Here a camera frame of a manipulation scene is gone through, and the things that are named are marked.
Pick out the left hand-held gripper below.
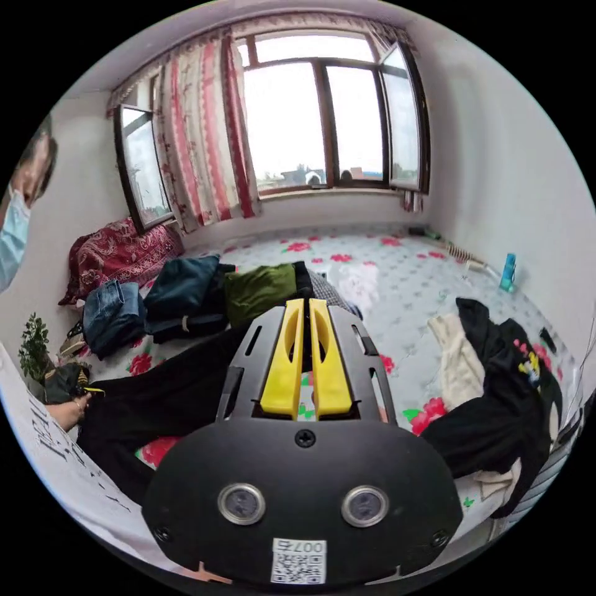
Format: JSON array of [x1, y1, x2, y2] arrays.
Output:
[[44, 363, 106, 404]]

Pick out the pile of clothes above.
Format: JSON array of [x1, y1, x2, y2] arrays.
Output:
[[83, 255, 363, 360], [420, 297, 568, 518]]

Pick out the window with brown frame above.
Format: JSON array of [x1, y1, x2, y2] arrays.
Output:
[[113, 31, 432, 235]]

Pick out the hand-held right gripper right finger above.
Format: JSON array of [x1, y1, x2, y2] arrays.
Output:
[[309, 298, 351, 420]]

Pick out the red and cream curtain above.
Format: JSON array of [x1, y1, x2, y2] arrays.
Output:
[[106, 18, 425, 235]]

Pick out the person's body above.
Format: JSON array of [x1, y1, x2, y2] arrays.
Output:
[[0, 116, 205, 578]]

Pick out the black pants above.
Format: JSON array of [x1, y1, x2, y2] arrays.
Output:
[[76, 321, 263, 507]]

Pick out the teal bottle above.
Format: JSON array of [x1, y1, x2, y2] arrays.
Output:
[[499, 252, 518, 294]]

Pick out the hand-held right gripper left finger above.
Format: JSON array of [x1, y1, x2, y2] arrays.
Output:
[[259, 298, 305, 416]]

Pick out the person's left forearm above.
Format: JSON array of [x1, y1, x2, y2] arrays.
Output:
[[45, 401, 81, 431]]

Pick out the person's right hand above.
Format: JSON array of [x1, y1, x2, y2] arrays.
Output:
[[195, 560, 233, 585]]

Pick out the red patterned pillow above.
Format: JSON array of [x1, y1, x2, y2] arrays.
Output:
[[58, 217, 185, 306]]

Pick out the green plant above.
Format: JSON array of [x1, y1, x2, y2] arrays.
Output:
[[17, 313, 51, 385]]

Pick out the bed with floral sheet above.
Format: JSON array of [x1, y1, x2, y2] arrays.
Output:
[[55, 223, 589, 536]]

